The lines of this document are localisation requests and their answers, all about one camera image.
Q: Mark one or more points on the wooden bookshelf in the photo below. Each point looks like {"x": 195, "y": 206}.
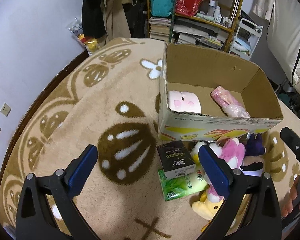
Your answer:
{"x": 213, "y": 26}

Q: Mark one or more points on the white fluffy flower plush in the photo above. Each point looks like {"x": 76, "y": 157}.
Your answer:
{"x": 201, "y": 146}

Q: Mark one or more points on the white rolling cart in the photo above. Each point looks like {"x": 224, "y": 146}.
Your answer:
{"x": 245, "y": 39}

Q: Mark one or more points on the person's right hand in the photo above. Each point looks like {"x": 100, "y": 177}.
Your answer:
{"x": 288, "y": 207}

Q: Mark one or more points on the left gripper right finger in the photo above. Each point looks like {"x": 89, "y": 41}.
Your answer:
{"x": 262, "y": 217}

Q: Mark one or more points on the yellow bear plush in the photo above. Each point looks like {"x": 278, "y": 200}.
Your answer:
{"x": 207, "y": 207}

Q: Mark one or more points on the green tissue pack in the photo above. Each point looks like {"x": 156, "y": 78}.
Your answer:
{"x": 182, "y": 186}

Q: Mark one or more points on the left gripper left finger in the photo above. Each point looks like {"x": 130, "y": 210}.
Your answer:
{"x": 35, "y": 219}

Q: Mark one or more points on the stack of books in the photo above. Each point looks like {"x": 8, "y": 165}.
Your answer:
{"x": 159, "y": 28}

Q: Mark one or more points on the purple haired doll plush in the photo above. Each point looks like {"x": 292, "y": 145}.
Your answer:
{"x": 253, "y": 163}

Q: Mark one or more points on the red patterned bag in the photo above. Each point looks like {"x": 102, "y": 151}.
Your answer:
{"x": 190, "y": 1}

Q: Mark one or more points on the black Face tissue pack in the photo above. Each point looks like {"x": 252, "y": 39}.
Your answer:
{"x": 175, "y": 159}

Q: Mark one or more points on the dark hanging clothes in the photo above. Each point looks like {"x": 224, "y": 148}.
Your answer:
{"x": 106, "y": 20}

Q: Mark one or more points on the beige patterned plush rug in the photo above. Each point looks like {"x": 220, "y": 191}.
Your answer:
{"x": 112, "y": 101}

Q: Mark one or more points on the pink cylinder plush pillow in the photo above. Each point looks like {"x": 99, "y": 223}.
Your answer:
{"x": 184, "y": 102}

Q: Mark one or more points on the pink bear plush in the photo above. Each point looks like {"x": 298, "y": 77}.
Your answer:
{"x": 233, "y": 153}

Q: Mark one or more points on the open cardboard box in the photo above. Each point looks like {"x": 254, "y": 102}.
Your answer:
{"x": 207, "y": 94}

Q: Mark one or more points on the snack bags on floor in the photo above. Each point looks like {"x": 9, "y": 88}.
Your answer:
{"x": 89, "y": 43}

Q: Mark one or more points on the pink wrapped tissue pack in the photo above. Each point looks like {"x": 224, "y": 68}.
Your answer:
{"x": 229, "y": 105}

